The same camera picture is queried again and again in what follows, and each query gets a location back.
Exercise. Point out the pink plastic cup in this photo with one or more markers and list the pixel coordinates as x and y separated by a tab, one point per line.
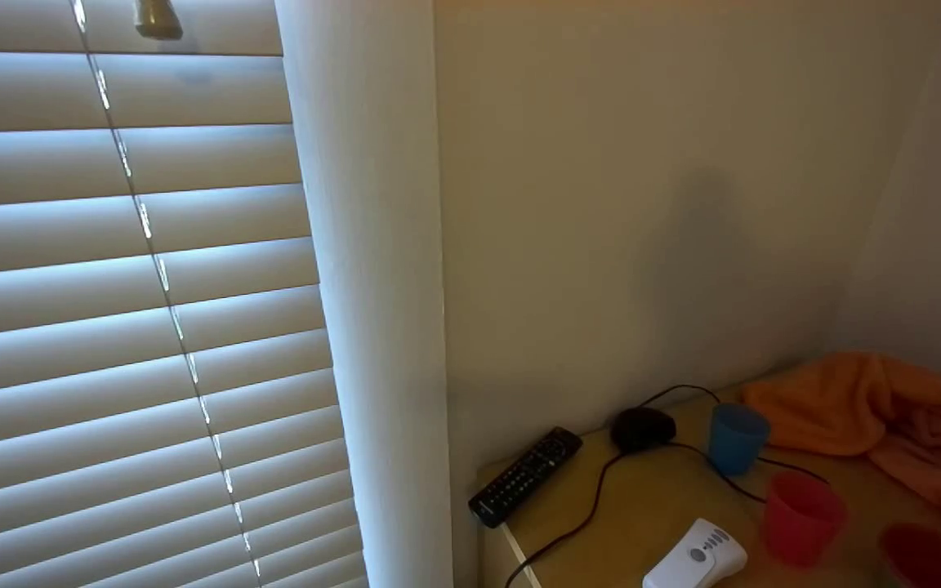
802	517

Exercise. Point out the blue plastic cup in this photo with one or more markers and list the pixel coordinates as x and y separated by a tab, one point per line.
737	440

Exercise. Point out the black tv remote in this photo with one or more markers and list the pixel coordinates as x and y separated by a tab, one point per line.
517	482

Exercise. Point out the black round puck device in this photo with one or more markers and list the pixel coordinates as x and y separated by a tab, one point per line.
641	430

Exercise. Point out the light wooden dresser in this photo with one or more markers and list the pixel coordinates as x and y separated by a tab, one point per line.
606	517

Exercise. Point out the white window blinds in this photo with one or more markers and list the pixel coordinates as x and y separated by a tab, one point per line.
169	410

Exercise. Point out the white handheld device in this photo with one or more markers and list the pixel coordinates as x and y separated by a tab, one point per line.
699	558

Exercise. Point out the brass blind fitting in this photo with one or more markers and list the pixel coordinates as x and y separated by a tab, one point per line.
157	21

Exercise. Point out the orange towel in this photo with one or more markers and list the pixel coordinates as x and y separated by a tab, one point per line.
860	406

